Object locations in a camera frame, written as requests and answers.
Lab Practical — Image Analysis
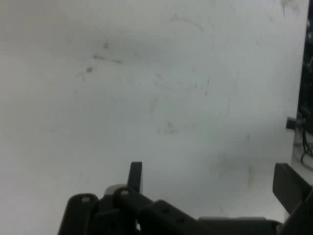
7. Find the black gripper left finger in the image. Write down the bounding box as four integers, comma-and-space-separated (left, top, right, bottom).
58, 161, 204, 235

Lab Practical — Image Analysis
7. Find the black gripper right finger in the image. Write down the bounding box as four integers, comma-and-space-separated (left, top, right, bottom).
272, 162, 313, 235

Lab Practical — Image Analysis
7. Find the thin black floor cable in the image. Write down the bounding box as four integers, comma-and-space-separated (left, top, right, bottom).
299, 127, 313, 165

